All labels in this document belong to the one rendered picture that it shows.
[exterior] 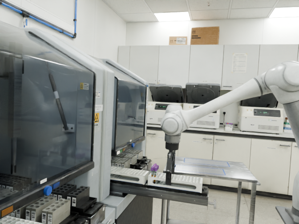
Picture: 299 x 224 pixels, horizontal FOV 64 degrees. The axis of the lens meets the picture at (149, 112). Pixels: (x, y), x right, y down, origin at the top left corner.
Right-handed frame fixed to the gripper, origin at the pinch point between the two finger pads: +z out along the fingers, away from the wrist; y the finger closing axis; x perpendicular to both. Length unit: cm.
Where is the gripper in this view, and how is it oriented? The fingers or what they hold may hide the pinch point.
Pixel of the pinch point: (170, 178)
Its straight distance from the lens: 140.4
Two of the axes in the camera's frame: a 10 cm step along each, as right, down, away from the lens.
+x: -9.7, -0.7, 2.5
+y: 2.5, -0.4, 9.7
